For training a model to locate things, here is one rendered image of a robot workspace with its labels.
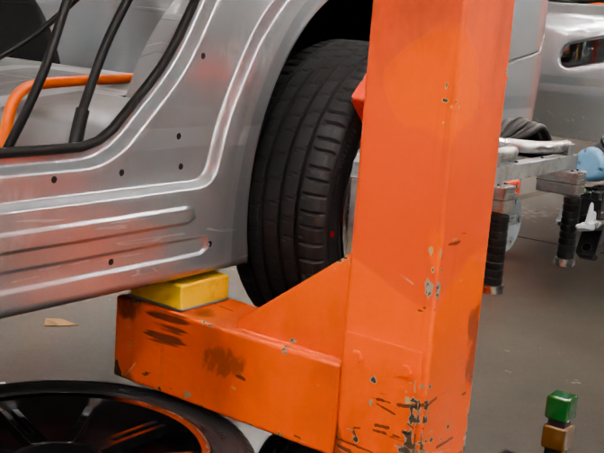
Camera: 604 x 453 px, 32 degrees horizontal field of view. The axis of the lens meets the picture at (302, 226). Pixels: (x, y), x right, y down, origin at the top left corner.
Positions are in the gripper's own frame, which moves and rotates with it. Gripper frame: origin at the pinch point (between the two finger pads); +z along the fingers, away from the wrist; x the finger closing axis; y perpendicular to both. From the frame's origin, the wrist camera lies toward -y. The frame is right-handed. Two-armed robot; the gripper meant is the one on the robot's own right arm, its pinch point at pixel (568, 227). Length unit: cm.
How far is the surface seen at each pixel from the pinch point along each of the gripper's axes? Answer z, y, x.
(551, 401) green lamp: 54, -18, 22
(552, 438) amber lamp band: 54, -24, 23
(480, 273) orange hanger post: 59, 1, 9
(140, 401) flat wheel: 75, -33, -49
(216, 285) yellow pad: 62, -11, -43
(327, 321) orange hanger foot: 71, -9, -11
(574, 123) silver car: -225, 2, -90
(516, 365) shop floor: -144, -83, -69
